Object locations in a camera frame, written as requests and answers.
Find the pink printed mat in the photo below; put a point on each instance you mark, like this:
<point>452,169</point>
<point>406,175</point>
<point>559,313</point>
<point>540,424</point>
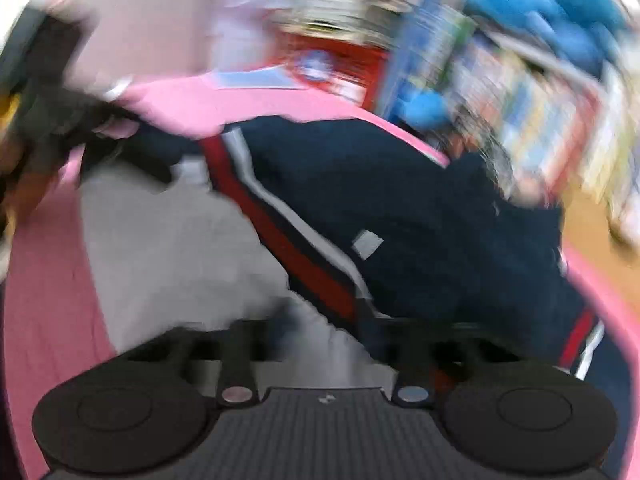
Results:
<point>45,310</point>

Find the navy and white jacket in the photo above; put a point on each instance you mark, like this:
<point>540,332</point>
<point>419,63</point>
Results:
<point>400,210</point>

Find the blue plush ball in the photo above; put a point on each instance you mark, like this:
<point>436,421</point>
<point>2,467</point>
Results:
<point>422,110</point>

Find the blue notebook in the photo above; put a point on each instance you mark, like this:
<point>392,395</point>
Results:
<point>260,80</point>

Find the large red plastic crate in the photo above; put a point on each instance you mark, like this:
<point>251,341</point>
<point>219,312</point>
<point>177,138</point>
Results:
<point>340,70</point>

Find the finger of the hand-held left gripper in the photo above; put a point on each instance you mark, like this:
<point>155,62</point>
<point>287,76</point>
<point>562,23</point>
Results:
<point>130,150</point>

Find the row of children's storybooks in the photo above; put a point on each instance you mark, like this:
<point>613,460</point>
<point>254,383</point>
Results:
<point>540,110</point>

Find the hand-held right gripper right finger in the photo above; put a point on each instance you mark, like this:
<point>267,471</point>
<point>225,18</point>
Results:
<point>415,365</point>

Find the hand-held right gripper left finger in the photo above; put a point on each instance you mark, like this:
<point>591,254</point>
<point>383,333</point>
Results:
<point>240,360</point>

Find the row of tall blue picture books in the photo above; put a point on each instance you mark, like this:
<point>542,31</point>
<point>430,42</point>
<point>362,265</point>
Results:
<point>430,45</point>

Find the wooden drawer organizer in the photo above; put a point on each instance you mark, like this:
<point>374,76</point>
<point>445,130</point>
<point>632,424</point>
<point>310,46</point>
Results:
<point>595,230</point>

